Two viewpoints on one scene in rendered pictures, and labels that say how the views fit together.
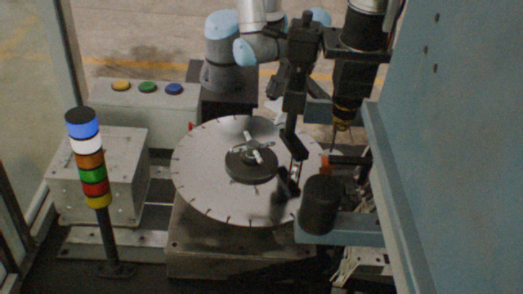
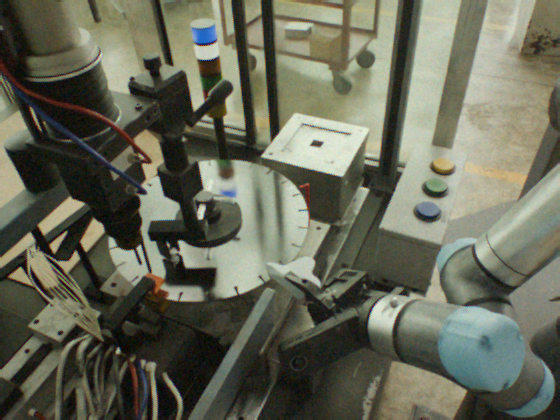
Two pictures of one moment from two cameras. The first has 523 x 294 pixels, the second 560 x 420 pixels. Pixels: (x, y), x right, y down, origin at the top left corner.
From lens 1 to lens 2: 1.16 m
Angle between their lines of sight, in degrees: 80
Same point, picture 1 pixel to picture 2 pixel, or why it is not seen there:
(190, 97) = (404, 225)
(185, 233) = not seen: hidden behind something
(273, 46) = (459, 297)
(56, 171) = (299, 119)
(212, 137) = (271, 198)
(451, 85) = not seen: outside the picture
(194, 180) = (212, 173)
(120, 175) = (275, 151)
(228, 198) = not seen: hidden behind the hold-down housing
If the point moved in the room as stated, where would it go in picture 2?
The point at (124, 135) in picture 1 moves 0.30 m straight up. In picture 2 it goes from (335, 159) to (342, 11)
